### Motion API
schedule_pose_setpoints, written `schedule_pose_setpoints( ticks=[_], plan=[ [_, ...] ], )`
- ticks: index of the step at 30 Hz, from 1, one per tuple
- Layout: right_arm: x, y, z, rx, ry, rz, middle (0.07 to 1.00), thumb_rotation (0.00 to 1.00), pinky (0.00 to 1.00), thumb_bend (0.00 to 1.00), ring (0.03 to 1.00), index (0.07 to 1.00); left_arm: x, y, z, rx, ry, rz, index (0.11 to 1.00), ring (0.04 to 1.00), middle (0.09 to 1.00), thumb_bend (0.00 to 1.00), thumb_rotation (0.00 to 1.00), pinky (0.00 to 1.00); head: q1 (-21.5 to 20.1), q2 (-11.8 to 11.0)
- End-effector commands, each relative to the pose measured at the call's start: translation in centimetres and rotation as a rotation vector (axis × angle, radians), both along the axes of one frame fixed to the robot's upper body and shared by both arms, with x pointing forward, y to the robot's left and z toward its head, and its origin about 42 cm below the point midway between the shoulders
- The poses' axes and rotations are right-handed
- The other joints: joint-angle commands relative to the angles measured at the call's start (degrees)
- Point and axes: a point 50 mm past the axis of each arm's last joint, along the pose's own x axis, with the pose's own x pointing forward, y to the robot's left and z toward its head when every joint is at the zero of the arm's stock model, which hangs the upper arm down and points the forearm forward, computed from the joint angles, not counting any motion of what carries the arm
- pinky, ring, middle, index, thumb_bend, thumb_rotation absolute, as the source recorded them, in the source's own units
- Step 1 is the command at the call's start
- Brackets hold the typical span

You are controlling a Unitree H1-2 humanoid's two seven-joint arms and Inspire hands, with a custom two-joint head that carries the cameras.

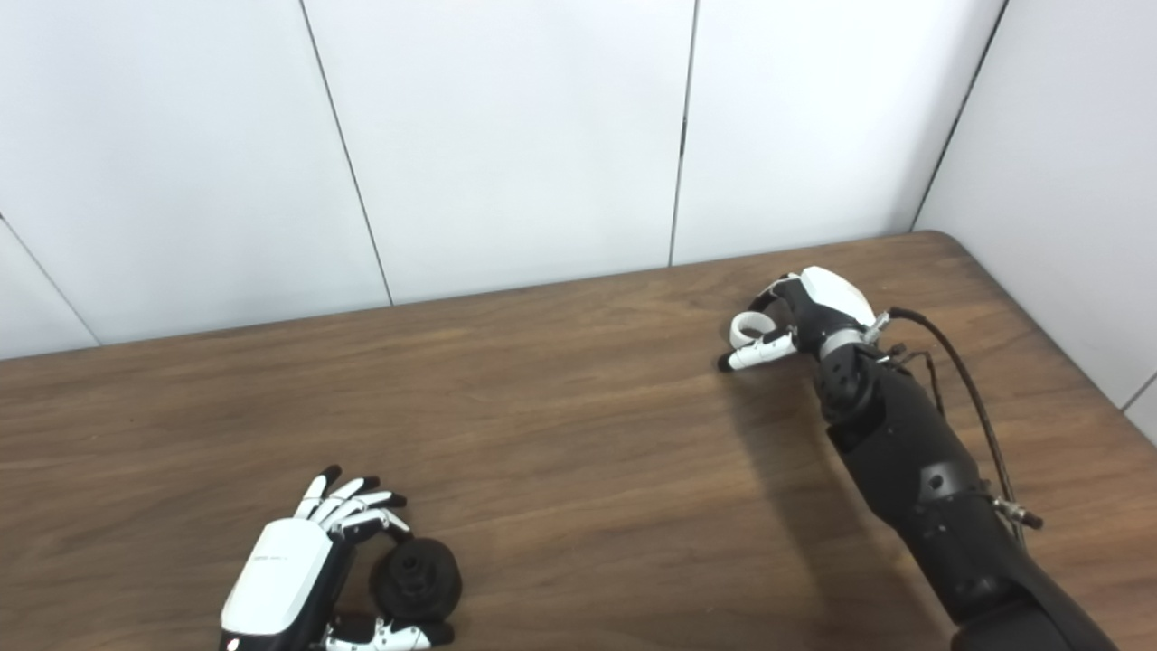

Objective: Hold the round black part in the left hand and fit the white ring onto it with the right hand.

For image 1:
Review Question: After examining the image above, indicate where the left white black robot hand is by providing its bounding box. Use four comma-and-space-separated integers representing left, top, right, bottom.
220, 466, 456, 651

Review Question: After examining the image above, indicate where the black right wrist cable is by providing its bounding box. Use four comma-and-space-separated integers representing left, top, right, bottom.
870, 307, 1046, 543

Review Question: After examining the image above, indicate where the white ring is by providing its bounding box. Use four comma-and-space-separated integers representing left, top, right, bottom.
729, 311, 776, 350

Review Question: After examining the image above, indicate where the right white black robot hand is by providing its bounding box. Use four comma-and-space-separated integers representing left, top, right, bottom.
718, 266, 878, 373

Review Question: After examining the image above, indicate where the round black part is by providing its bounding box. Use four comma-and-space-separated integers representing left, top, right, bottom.
371, 537, 463, 623

